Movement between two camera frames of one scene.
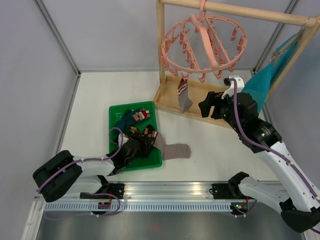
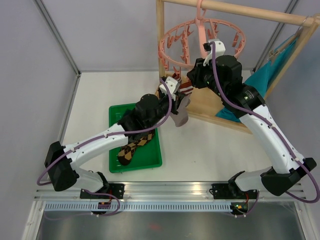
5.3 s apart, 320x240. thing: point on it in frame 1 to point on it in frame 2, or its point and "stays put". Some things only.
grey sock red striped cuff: x=185 y=102 to x=177 y=75
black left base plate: x=117 y=189 stays put
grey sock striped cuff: x=170 y=151 to x=186 y=89
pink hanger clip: x=184 y=77 to x=177 y=72
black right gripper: x=213 y=99 to x=196 y=75
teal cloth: x=259 y=82 stays put
